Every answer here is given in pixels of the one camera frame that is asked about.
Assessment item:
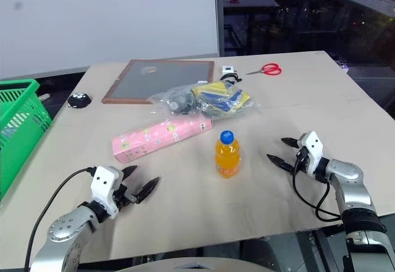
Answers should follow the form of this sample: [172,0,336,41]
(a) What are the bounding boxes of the white whiteboard panel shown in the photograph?
[0,0,220,80]

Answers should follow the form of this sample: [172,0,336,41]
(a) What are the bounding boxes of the red-handled scissors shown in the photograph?
[245,63,283,76]

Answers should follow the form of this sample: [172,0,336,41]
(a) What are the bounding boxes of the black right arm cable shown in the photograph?
[292,156,343,222]

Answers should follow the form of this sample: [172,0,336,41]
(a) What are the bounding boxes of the orange juice bottle blue cap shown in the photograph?
[215,130,241,179]

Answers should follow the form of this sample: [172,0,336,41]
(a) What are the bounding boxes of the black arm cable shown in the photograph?
[24,167,97,270]
[292,156,343,222]

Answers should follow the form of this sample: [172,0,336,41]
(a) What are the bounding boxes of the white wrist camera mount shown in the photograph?
[90,166,125,220]
[296,131,325,174]

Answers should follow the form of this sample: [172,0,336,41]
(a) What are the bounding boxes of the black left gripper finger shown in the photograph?
[135,176,162,205]
[120,165,138,180]

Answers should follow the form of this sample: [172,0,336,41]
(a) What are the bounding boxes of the pink printed long box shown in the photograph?
[111,118,214,164]

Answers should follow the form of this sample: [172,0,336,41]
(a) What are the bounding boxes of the silver robot torso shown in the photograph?
[115,256,278,272]

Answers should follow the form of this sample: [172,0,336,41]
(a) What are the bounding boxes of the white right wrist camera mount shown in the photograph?
[296,131,325,174]

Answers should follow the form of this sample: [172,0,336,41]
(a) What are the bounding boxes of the clear bag with yellow-blue items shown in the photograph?
[146,80,263,120]

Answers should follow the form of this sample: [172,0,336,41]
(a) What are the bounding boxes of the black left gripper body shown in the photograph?
[112,172,138,213]

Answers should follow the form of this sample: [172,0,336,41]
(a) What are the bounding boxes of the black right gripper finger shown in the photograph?
[280,137,299,149]
[266,154,294,172]

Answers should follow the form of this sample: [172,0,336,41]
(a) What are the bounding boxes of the wood-framed dark board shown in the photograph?
[101,59,215,105]

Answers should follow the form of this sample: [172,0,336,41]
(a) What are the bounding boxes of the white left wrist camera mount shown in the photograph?
[90,166,125,220]

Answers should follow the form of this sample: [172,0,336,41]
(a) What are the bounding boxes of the small black round device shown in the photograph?
[67,93,93,110]

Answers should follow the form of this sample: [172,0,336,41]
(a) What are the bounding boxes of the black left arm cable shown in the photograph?
[24,167,97,270]

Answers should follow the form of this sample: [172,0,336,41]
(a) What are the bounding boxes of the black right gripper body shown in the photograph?
[291,147,310,174]

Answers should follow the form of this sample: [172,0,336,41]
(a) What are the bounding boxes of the green plastic basket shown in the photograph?
[0,78,53,202]

